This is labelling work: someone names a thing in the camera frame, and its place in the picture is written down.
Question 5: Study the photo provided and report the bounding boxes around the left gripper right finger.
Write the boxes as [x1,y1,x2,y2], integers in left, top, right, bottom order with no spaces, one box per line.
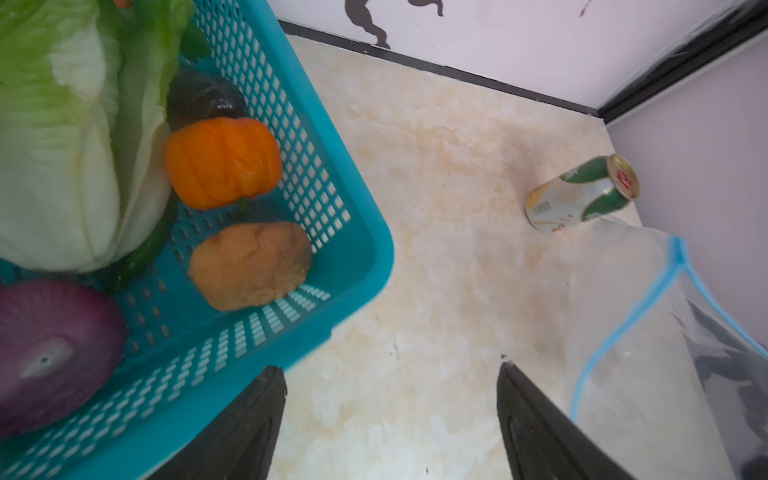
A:
[497,361,631,480]

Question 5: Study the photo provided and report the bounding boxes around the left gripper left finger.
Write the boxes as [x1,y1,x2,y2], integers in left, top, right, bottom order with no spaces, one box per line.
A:
[151,366,287,479]

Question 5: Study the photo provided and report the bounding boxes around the teal plastic basket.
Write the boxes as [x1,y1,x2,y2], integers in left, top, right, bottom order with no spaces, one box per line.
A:
[1,1,394,479]

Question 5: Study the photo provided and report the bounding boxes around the clear zip top bag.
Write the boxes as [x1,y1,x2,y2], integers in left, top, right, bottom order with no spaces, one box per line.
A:
[564,218,767,479]

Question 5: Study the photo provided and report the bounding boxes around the green cucumber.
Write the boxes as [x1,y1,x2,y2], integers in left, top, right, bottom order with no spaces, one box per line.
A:
[106,194,177,294]

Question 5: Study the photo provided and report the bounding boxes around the green beverage can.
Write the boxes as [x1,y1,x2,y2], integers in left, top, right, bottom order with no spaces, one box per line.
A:
[525,154,640,233]

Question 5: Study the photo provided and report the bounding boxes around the napa cabbage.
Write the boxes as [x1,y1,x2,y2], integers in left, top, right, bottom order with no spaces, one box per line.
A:
[1,1,196,273]

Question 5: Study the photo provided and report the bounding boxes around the dark avocado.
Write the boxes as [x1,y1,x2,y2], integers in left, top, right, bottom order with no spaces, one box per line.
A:
[167,66,248,132]

